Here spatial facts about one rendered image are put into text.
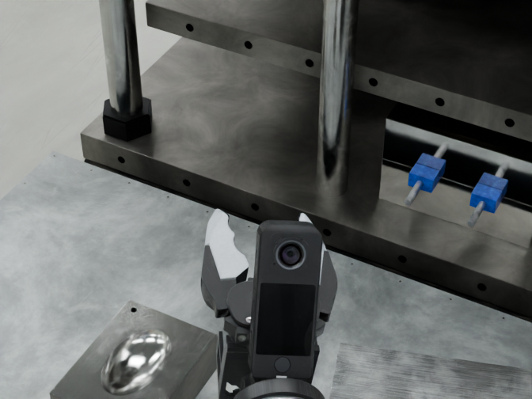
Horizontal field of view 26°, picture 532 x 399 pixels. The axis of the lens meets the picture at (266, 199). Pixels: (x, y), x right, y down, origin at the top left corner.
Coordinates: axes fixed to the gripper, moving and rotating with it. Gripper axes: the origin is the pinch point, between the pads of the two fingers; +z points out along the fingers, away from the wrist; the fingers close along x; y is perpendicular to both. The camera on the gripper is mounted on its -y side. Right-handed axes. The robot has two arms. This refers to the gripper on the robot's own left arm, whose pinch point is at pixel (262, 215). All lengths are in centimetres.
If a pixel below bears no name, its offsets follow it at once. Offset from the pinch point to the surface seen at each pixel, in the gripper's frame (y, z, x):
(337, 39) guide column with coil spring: 32, 78, 22
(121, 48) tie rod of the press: 50, 98, -11
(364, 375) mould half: 52, 28, 23
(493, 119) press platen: 38, 69, 47
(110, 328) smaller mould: 61, 42, -11
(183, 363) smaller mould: 59, 35, 0
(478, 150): 45, 69, 46
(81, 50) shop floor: 149, 246, -20
